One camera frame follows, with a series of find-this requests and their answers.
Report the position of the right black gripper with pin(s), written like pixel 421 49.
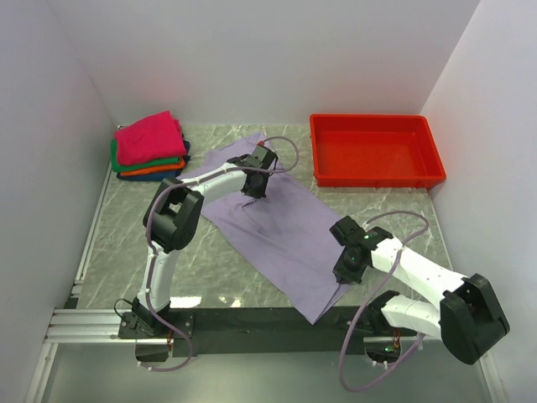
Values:
pixel 345 275

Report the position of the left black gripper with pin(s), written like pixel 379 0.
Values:
pixel 259 193

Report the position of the lavender t shirt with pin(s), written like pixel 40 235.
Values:
pixel 272 252

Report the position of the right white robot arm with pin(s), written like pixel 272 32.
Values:
pixel 461 311

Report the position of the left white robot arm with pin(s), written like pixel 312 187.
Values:
pixel 173 216

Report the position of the folded orange t shirt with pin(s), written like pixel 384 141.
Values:
pixel 155 169

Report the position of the folded navy blue t shirt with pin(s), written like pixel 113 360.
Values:
pixel 155 177

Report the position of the red plastic tray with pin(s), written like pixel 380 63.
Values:
pixel 374 150

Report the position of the folded pink t shirt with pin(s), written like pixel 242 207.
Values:
pixel 155 137

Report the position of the black base beam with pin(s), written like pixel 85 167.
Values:
pixel 235 330

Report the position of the folded green t shirt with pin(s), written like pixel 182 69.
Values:
pixel 118 168

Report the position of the aluminium rail frame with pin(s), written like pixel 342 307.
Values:
pixel 83 360

